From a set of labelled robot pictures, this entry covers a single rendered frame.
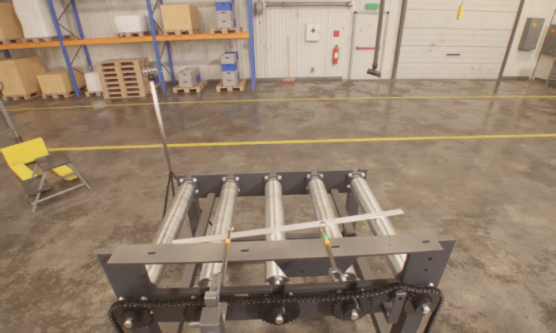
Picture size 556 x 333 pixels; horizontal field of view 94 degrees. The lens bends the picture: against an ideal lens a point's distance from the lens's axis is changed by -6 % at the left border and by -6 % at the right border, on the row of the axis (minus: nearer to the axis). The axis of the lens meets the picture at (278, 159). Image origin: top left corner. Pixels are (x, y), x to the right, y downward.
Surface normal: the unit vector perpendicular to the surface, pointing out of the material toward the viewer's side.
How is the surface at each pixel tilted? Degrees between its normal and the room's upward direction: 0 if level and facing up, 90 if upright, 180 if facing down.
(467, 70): 90
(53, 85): 90
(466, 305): 0
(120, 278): 90
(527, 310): 0
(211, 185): 90
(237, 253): 0
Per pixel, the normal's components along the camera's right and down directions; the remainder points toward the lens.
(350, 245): -0.01, -0.89
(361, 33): 0.04, 0.45
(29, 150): 0.83, 0.25
